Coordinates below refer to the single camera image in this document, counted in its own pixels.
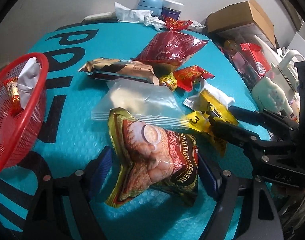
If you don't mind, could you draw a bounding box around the yellow snack packet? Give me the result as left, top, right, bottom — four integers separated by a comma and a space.
184, 88, 239, 157

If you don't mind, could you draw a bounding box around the nutritious cereal snack bag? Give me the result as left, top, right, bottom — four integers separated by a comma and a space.
106, 108, 199, 208

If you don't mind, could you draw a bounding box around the white snack packet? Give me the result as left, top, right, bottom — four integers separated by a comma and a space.
183, 78, 235, 111

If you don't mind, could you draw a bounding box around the red gold candy packet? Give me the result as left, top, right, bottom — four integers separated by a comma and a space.
173, 65, 215, 92

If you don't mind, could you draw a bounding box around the clear zip bag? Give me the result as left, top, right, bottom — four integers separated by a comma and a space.
91, 79, 189, 130

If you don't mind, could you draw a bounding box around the beige brown snack bag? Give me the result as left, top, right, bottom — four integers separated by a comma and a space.
78, 57, 159, 85

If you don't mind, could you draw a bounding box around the dark red snack bag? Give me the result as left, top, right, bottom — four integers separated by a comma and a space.
133, 31, 208, 74

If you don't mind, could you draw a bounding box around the pale green plush toy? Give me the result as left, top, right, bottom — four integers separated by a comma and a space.
251, 77, 293, 115

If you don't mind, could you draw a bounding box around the teal printed table mat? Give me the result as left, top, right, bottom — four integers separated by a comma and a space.
0, 23, 268, 239

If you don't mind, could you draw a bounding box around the red packet in clutter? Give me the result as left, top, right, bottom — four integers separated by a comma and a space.
240, 43, 272, 78

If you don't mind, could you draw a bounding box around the yellow foil candy ball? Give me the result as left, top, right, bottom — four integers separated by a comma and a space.
159, 73, 177, 92

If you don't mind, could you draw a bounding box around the red plastic mesh basket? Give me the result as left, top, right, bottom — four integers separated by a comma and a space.
0, 53, 49, 172

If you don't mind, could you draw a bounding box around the brown cardboard box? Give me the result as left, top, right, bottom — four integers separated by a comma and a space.
206, 0, 276, 48

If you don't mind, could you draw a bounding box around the small crumpled white wrapper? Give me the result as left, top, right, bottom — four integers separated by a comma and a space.
187, 21, 206, 33

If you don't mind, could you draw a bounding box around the red candy in basket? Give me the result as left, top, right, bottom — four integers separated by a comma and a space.
3, 77, 22, 116

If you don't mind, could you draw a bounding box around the white packet in basket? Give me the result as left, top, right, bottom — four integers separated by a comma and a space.
17, 57, 41, 109

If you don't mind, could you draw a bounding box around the red packet near jar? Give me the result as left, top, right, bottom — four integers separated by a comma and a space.
164, 16, 193, 31

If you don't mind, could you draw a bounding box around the white lidded purple jar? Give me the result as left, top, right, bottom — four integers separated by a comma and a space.
161, 0, 184, 21

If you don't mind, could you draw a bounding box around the white remote on table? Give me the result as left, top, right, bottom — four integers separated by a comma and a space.
82, 12, 117, 24

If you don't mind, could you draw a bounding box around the blue deer humidifier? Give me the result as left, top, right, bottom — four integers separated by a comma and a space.
137, 0, 163, 17

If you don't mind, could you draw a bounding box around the crumpled white tissue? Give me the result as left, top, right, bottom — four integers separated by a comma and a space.
114, 2, 166, 31

